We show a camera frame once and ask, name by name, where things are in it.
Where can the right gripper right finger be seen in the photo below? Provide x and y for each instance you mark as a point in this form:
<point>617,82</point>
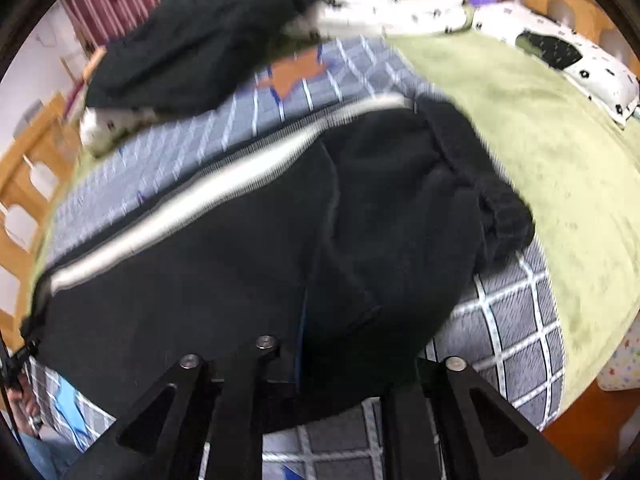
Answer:
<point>452,424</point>

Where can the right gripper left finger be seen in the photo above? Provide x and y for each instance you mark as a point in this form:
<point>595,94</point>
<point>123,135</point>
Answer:
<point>190,418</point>

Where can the black pants with white stripe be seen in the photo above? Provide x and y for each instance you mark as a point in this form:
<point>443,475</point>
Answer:
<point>349,235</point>

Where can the blue grid blanket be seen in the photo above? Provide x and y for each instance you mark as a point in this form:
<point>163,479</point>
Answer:
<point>248,291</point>

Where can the green bed sheet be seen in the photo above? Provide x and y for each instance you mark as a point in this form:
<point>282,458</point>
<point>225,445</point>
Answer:
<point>541,329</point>

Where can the black jacket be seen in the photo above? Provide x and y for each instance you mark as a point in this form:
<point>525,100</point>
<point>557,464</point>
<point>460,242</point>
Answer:
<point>189,56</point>

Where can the white floral quilt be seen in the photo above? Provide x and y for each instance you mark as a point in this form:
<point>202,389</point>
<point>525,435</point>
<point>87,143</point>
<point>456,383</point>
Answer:
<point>550,45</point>

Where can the wooden bed frame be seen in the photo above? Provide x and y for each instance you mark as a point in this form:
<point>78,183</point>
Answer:
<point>38,165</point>

